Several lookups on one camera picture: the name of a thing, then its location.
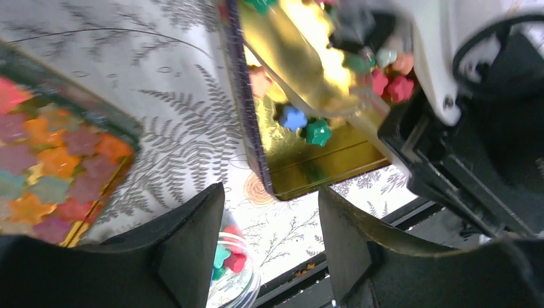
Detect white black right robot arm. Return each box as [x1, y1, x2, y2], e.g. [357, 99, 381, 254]
[330, 1, 543, 237]

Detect gold tin pastel candies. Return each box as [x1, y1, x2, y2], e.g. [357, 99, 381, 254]
[1, 42, 142, 247]

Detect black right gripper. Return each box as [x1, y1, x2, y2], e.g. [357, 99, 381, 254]
[378, 91, 543, 238]

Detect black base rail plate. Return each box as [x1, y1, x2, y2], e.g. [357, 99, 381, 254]
[253, 197, 480, 307]

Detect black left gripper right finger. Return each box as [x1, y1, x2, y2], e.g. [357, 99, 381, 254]
[318, 187, 452, 307]

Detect floral tablecloth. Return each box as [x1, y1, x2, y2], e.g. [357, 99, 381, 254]
[0, 0, 420, 308]

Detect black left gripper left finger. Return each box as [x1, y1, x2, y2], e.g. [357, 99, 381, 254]
[99, 183, 225, 307]

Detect gold tin star candies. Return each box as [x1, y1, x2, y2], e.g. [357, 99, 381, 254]
[219, 1, 397, 201]

